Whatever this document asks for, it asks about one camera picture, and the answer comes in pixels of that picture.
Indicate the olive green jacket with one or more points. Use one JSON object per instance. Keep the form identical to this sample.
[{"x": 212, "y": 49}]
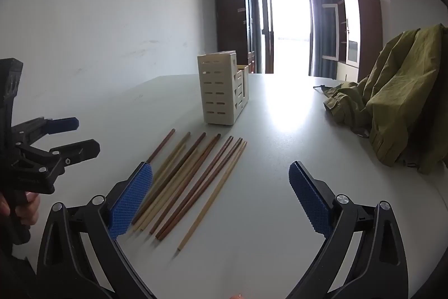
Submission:
[{"x": 402, "y": 92}]

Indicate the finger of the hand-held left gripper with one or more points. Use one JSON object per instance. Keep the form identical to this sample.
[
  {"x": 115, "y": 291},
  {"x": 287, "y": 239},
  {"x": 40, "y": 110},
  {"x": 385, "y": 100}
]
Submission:
[
  {"x": 80, "y": 149},
  {"x": 64, "y": 124}
]

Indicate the cream slotted utensil holder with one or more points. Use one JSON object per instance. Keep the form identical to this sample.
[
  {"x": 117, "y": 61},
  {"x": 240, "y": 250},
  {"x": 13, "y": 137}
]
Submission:
[{"x": 217, "y": 92}]

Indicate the glass balcony door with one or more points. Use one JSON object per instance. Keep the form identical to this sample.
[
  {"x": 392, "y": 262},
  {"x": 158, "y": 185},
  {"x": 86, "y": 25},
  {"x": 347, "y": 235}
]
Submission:
[{"x": 290, "y": 22}]

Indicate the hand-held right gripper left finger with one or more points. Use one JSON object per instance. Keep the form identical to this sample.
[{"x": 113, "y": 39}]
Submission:
[{"x": 131, "y": 201}]

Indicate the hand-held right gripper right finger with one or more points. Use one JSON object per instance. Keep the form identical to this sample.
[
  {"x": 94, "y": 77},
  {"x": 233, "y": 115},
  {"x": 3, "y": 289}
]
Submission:
[{"x": 309, "y": 201}]

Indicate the dark brown wardrobe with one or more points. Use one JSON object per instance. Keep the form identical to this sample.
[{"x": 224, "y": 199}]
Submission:
[{"x": 231, "y": 22}]

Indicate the person's left hand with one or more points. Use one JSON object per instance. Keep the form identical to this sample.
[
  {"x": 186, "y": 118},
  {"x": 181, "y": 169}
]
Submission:
[{"x": 31, "y": 209}]

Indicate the bunch of wooden chopsticks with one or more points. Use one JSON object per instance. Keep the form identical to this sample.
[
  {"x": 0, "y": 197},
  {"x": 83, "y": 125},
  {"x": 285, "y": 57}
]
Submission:
[{"x": 189, "y": 178}]

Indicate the grey curtain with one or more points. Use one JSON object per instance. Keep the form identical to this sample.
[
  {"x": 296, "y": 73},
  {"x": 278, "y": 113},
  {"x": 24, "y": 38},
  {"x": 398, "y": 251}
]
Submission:
[{"x": 316, "y": 22}]

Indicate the wooden cabinet with white doors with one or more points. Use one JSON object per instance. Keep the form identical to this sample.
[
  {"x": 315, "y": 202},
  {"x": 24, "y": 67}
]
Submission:
[{"x": 367, "y": 25}]

